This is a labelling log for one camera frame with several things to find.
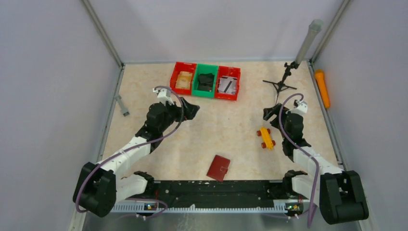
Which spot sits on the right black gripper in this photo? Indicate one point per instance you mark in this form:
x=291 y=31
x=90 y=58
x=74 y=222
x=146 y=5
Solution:
x=269 y=112

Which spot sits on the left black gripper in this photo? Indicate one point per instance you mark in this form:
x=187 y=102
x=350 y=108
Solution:
x=188 y=111

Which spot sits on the red card holder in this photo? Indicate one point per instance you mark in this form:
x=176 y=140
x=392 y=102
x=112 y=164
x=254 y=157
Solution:
x=218 y=168

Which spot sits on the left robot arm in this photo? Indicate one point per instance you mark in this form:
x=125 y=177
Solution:
x=100 y=186

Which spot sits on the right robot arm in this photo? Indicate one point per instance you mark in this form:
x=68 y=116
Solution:
x=337 y=193

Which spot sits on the white cards in bin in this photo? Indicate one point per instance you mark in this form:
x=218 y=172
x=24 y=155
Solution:
x=227 y=85

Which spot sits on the black tripod stand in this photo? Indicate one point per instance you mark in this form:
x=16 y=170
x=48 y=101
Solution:
x=281 y=86

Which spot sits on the wooden piece in bin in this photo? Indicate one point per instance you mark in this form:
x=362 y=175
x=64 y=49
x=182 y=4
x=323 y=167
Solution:
x=183 y=80

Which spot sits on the yellow toy brick car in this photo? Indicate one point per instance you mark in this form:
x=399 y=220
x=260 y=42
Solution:
x=265 y=134

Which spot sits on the black item in bin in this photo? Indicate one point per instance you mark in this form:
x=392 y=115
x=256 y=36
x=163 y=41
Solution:
x=205 y=82

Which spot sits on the green bin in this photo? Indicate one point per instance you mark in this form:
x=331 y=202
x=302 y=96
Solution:
x=204 y=69

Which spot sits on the left red bin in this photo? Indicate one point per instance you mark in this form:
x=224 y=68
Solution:
x=182 y=66

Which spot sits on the red bin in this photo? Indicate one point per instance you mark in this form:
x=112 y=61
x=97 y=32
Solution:
x=227 y=71
x=182 y=66

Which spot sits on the right red bin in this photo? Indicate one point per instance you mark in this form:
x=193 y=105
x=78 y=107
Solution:
x=227 y=71

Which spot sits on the grey small tool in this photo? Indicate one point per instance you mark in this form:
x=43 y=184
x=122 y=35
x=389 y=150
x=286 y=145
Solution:
x=123 y=108

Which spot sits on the orange cylinder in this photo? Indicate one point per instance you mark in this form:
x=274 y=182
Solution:
x=320 y=80

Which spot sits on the grey tube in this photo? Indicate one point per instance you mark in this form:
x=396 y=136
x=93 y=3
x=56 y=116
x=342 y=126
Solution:
x=313 y=29

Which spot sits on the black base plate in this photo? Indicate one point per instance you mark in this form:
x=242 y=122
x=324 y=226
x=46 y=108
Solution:
x=227 y=194

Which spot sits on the grey cable duct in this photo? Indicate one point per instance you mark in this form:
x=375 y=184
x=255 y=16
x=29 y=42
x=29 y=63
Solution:
x=140 y=207

